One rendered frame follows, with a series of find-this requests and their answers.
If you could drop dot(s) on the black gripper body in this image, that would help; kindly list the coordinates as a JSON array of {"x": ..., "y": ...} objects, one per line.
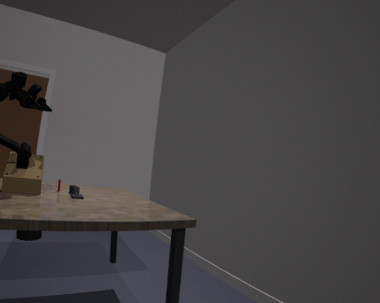
[{"x": 23, "y": 98}]

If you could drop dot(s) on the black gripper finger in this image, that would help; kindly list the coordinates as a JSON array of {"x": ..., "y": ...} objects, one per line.
[
  {"x": 31, "y": 104},
  {"x": 46, "y": 108}
]

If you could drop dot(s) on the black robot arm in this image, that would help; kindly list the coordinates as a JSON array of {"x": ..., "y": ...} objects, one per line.
[{"x": 14, "y": 87}]

